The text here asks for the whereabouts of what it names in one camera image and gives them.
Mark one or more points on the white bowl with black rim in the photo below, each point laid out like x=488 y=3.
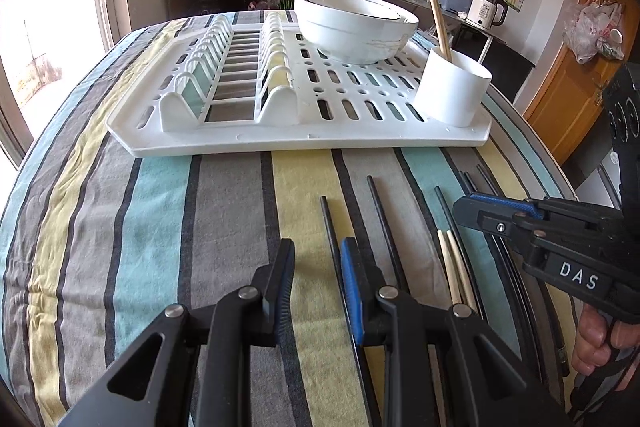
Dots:
x=360 y=7

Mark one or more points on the hanging plastic bag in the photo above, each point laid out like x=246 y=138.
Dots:
x=592 y=32

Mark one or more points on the white electric kettle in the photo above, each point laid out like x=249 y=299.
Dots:
x=485 y=9

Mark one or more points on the large white bowl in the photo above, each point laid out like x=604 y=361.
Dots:
x=350 y=42

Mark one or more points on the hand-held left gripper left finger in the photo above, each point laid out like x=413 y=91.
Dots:
x=283 y=297

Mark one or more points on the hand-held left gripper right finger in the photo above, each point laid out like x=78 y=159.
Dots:
x=352 y=292

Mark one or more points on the wooden door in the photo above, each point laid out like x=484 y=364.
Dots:
x=560 y=107

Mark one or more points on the window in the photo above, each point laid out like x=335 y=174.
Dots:
x=45 y=32

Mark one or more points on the black side cabinet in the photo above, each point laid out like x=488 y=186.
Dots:
x=510 y=67

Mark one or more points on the white plastic dish rack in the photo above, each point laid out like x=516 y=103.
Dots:
x=300 y=143

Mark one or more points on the white utensil cup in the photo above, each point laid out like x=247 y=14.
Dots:
x=450 y=92

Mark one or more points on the person's right hand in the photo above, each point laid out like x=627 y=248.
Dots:
x=590 y=337

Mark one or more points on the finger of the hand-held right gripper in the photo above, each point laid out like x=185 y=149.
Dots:
x=580 y=227
x=472 y=214

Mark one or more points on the striped tablecloth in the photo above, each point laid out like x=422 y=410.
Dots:
x=150 y=232

